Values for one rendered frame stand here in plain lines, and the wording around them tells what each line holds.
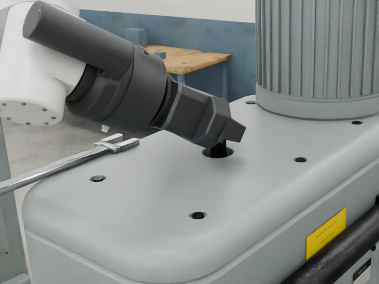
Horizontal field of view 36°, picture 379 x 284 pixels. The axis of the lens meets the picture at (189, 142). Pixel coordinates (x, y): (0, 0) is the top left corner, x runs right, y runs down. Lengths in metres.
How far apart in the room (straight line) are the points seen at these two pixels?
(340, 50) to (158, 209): 0.34
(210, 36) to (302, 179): 5.62
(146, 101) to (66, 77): 0.09
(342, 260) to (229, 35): 5.46
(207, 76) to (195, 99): 5.75
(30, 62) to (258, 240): 0.26
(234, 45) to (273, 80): 5.22
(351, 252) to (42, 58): 0.39
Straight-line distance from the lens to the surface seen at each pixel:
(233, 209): 0.56
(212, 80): 6.32
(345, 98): 0.80
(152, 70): 0.59
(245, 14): 5.92
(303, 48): 0.79
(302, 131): 0.77
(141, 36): 6.53
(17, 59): 0.54
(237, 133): 0.69
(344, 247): 0.68
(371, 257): 0.87
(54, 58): 0.54
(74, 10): 0.58
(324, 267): 0.64
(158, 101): 0.59
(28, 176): 0.67
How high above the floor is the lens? 2.15
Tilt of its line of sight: 20 degrees down
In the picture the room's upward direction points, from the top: 3 degrees counter-clockwise
